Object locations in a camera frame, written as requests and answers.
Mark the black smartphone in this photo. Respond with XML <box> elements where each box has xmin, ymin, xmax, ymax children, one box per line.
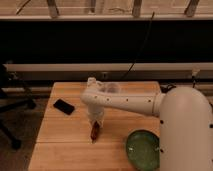
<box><xmin>53</xmin><ymin>99</ymin><xmax>75</xmax><ymax>115</ymax></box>

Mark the black leaning rod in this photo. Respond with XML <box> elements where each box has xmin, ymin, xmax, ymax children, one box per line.
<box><xmin>120</xmin><ymin>11</ymin><xmax>155</xmax><ymax>80</ymax></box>

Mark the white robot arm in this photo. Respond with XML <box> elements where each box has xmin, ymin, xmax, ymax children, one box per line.
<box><xmin>81</xmin><ymin>77</ymin><xmax>213</xmax><ymax>171</ymax></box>

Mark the green glass plate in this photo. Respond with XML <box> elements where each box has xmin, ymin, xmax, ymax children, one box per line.
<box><xmin>125</xmin><ymin>130</ymin><xmax>160</xmax><ymax>171</ymax></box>

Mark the black office chair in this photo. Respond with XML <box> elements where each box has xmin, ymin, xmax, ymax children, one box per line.
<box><xmin>0</xmin><ymin>63</ymin><xmax>38</xmax><ymax>150</ymax></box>

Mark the white tube bottle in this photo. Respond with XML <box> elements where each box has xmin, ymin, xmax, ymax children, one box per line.
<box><xmin>87</xmin><ymin>77</ymin><xmax>96</xmax><ymax>87</ymax></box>

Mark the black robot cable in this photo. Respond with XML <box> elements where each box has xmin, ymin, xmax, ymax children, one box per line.
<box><xmin>160</xmin><ymin>83</ymin><xmax>178</xmax><ymax>94</ymax></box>

